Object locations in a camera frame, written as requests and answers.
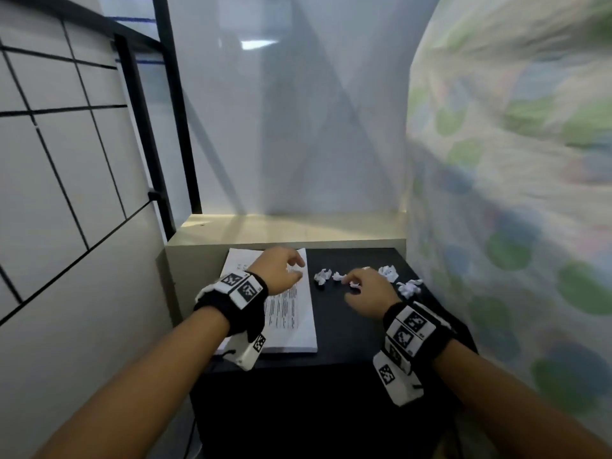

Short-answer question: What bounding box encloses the black right wrist strap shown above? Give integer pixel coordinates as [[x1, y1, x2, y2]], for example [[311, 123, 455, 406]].
[[382, 300, 458, 374]]

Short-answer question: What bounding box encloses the cream wooden ledge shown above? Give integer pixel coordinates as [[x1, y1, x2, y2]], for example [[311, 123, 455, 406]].
[[157, 212, 408, 326]]

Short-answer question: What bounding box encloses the plain black metal post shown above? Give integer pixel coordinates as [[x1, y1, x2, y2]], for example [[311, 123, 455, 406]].
[[152, 0, 203, 215]]

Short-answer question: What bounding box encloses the person's right forearm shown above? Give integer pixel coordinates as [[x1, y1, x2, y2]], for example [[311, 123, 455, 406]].
[[432, 339, 612, 459]]

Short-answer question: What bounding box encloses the spotted pastel curtain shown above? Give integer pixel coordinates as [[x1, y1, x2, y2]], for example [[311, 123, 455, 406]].
[[405, 0, 612, 459]]

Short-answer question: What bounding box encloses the pile of paper scraps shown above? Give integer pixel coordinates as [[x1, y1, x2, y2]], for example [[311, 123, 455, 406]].
[[313, 265, 425, 300]]

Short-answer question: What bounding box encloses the black table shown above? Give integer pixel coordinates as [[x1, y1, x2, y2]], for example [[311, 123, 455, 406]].
[[189, 247, 479, 459]]

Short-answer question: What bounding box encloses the white marker cube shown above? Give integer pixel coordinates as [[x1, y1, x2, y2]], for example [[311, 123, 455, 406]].
[[372, 349, 425, 408]]

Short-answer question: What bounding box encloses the black post with bracket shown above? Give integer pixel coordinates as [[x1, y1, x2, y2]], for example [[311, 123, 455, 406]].
[[113, 33, 178, 240]]

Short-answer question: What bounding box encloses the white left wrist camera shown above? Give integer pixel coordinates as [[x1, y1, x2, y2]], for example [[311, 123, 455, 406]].
[[222, 331, 268, 372]]

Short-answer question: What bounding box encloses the person's right hand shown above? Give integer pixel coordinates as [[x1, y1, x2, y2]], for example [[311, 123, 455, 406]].
[[343, 268, 402, 328]]

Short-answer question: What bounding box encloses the person's left hand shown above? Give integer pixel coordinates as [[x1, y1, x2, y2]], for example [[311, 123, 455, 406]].
[[246, 247, 306, 297]]

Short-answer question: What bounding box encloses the black left wrist strap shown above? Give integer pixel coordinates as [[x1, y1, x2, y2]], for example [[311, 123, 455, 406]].
[[193, 271, 270, 342]]

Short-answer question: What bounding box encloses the stack of printed papers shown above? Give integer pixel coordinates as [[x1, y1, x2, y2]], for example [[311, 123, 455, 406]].
[[214, 247, 319, 355]]

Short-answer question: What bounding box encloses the person's left forearm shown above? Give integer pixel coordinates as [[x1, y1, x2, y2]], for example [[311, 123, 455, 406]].
[[33, 305, 230, 459]]

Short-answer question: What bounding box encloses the black wrist strap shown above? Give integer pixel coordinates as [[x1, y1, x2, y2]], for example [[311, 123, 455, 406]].
[[382, 300, 458, 374], [193, 271, 270, 342]]

